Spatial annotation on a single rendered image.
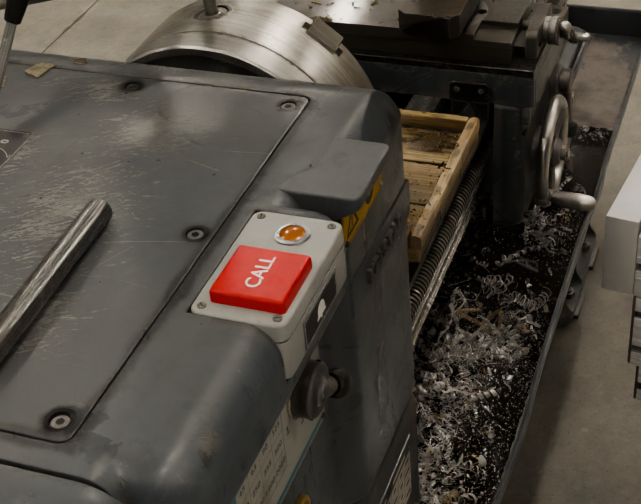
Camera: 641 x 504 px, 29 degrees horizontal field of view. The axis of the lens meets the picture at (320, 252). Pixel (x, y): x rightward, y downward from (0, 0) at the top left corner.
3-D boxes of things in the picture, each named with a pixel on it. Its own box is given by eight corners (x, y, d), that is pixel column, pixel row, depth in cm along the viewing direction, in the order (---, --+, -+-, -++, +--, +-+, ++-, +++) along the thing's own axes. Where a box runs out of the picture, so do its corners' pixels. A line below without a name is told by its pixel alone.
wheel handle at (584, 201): (593, 216, 196) (594, 201, 194) (543, 209, 198) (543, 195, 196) (596, 206, 198) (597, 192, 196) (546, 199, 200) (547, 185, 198)
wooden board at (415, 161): (421, 263, 158) (420, 237, 156) (165, 224, 170) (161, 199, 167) (479, 141, 181) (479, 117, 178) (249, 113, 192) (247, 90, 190)
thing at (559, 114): (555, 240, 199) (560, 112, 185) (492, 231, 202) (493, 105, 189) (585, 152, 219) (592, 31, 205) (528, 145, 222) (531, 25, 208)
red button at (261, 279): (286, 324, 91) (283, 302, 90) (210, 311, 93) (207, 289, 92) (314, 275, 95) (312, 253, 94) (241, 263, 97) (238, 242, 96)
